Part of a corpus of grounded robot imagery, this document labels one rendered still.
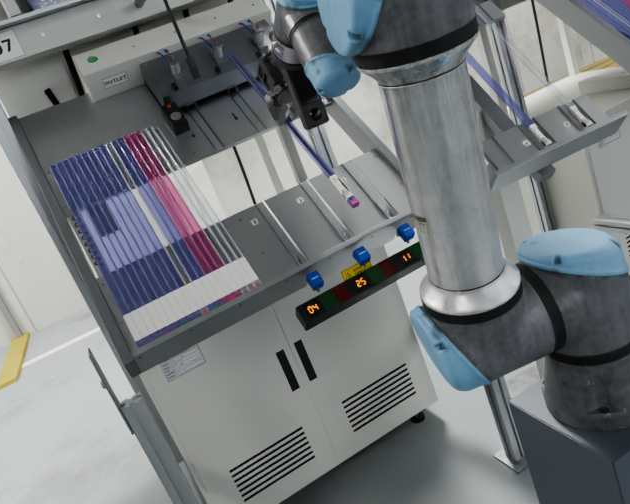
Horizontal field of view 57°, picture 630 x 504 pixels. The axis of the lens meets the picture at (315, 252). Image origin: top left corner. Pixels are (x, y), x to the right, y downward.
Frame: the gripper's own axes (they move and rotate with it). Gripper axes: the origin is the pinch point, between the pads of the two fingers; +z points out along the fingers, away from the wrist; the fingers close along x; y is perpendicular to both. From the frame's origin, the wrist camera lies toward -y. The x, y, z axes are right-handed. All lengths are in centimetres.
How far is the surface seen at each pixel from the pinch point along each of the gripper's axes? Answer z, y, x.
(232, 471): 58, -54, 40
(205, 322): 4.0, -28.4, 33.1
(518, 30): 305, 152, -377
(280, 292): 7.3, -29.3, 17.5
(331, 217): 7.6, -20.1, -0.1
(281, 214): 9.1, -14.2, 8.5
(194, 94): 15.6, 24.1, 9.3
